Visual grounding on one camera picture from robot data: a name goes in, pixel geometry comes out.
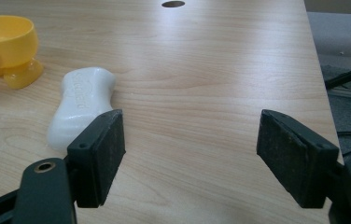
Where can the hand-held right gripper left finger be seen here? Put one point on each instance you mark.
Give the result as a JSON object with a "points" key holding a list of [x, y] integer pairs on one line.
{"points": [[97, 161]]}

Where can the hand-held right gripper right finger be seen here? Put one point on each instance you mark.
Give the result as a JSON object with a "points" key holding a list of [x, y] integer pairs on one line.
{"points": [[292, 155]]}

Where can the white plastic bottle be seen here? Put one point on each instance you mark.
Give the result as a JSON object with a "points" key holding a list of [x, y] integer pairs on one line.
{"points": [[78, 105]]}

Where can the yellow plastic soap dish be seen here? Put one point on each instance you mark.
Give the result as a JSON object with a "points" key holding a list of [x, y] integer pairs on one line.
{"points": [[5, 49]]}

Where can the black metal stand leg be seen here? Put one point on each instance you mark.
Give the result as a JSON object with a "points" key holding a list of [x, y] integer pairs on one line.
{"points": [[349, 75]]}

